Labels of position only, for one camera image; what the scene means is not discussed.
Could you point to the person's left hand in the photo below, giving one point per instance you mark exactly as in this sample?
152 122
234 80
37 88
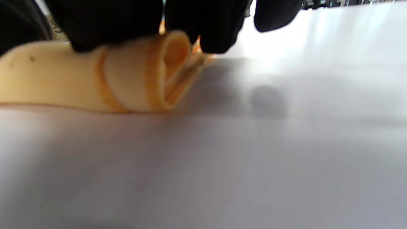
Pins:
19 22

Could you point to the person's right hand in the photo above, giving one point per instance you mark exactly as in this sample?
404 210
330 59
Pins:
111 19

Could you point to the orange towel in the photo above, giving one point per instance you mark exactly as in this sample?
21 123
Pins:
63 76

